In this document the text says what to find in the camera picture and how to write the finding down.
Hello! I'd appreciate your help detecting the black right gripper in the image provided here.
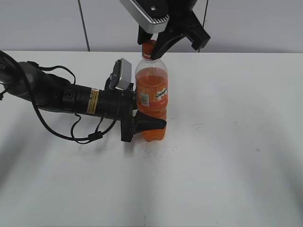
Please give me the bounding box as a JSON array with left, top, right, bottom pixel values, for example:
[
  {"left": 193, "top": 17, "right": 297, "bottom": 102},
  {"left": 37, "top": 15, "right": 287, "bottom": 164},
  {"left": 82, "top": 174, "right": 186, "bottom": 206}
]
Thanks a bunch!
[{"left": 137, "top": 0, "right": 211, "bottom": 60}]

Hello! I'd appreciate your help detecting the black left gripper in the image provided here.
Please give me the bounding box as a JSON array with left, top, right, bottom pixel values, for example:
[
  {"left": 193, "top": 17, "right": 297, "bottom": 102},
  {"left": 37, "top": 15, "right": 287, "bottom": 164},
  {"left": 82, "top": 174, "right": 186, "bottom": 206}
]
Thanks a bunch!
[{"left": 98, "top": 82, "right": 167, "bottom": 142}]

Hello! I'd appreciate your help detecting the orange bottle cap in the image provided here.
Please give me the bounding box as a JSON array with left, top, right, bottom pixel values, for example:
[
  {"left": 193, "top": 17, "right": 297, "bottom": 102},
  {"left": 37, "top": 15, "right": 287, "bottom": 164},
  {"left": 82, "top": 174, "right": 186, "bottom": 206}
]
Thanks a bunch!
[{"left": 142, "top": 40, "right": 156, "bottom": 60}]

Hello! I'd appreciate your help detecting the orange soda plastic bottle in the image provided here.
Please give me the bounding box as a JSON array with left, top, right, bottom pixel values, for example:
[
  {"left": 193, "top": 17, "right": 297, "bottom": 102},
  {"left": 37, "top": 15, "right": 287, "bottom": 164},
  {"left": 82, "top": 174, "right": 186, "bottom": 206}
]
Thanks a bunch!
[{"left": 134, "top": 56, "right": 169, "bottom": 142}]

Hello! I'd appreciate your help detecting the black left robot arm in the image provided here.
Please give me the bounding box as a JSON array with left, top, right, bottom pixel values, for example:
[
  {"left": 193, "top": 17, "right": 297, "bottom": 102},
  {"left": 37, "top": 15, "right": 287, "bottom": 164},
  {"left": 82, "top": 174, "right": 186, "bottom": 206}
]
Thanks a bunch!
[{"left": 0, "top": 52, "right": 167, "bottom": 144}]

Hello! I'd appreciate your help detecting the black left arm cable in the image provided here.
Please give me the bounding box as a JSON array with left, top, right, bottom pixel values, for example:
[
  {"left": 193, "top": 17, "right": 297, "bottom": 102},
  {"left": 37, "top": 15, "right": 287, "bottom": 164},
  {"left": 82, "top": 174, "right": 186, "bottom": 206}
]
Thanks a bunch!
[{"left": 22, "top": 66, "right": 118, "bottom": 144}]

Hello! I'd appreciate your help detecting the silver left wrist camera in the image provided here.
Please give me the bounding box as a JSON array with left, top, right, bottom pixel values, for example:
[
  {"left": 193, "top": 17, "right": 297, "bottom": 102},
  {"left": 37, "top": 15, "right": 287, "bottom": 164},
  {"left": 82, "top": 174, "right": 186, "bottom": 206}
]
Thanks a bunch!
[{"left": 109, "top": 58, "right": 132, "bottom": 90}]

